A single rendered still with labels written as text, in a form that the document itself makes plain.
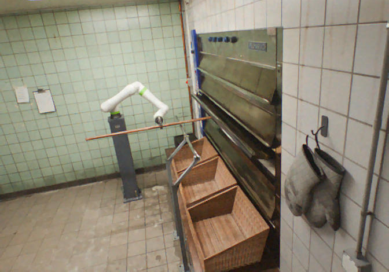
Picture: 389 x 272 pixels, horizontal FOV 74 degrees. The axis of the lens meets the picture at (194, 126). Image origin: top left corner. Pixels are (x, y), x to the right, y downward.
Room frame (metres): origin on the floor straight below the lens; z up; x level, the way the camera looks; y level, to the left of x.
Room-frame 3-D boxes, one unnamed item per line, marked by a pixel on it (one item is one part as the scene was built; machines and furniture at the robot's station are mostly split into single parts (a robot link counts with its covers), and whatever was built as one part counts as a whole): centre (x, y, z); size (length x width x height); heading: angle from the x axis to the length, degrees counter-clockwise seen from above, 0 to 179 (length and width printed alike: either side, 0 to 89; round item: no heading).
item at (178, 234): (2.44, 0.24, 0.59); 1.27 x 0.31 x 1.17; 10
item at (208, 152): (2.77, 0.06, 0.72); 0.56 x 0.49 x 0.28; 11
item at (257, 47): (2.25, -0.33, 1.99); 1.80 x 0.08 x 0.21; 10
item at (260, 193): (2.24, -0.30, 1.02); 1.79 x 0.11 x 0.19; 10
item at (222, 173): (2.18, -0.04, 0.72); 0.56 x 0.49 x 0.28; 9
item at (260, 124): (2.24, -0.30, 1.54); 1.79 x 0.11 x 0.19; 10
